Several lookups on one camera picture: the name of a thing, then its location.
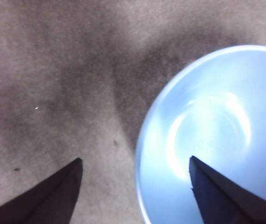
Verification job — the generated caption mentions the blue ribbed bowl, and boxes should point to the blue ribbed bowl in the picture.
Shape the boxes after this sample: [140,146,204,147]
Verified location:
[134,44,266,224]

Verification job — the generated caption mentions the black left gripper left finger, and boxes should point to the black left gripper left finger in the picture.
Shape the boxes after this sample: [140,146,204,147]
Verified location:
[0,158,84,224]

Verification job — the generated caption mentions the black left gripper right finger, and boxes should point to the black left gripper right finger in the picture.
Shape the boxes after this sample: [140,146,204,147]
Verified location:
[189,155,266,224]

